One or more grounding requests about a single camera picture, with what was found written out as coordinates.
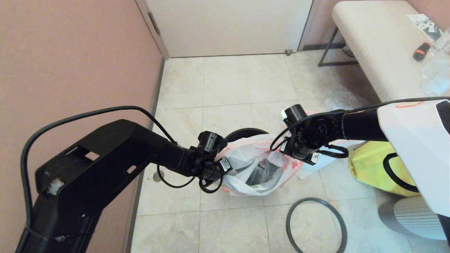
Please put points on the white door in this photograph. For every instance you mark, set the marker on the white door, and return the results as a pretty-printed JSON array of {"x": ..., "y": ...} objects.
[{"x": 228, "y": 28}]

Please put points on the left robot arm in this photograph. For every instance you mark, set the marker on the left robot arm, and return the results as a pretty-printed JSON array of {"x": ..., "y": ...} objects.
[{"x": 105, "y": 158}]

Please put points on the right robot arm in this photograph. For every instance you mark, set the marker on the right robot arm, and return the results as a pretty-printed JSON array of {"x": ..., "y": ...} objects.
[{"x": 404, "y": 140}]

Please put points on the black and orange small device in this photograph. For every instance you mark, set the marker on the black and orange small device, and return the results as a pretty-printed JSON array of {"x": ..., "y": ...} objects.
[{"x": 421, "y": 51}]

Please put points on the grey ribbed round object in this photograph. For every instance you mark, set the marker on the grey ribbed round object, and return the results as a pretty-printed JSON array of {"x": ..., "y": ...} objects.
[{"x": 404, "y": 218}]

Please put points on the clear plastic bottle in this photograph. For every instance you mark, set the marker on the clear plastic bottle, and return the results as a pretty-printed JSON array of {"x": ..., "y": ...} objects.
[{"x": 437, "y": 70}]

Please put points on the beige table with metal legs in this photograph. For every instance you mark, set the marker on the beige table with metal legs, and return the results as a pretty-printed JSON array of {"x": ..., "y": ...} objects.
[{"x": 372, "y": 42}]

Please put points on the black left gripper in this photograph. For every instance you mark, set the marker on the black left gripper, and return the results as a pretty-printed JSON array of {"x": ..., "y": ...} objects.
[{"x": 212, "y": 168}]

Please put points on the yellow tote bag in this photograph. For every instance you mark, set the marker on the yellow tote bag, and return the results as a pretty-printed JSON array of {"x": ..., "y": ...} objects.
[{"x": 365, "y": 165}]

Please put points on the black trash bin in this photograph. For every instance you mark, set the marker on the black trash bin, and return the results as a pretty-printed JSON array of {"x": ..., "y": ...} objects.
[{"x": 246, "y": 131}]

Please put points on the dark grey shoe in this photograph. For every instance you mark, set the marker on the dark grey shoe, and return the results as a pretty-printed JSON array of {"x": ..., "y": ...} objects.
[{"x": 348, "y": 51}]

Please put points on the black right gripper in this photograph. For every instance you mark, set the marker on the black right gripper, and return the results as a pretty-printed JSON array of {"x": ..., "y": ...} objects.
[{"x": 299, "y": 151}]

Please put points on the black and white leaflet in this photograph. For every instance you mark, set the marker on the black and white leaflet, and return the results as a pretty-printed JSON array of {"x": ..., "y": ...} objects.
[{"x": 423, "y": 26}]

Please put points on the round metal floor drain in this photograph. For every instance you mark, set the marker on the round metal floor drain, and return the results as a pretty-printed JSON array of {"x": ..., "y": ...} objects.
[{"x": 157, "y": 177}]

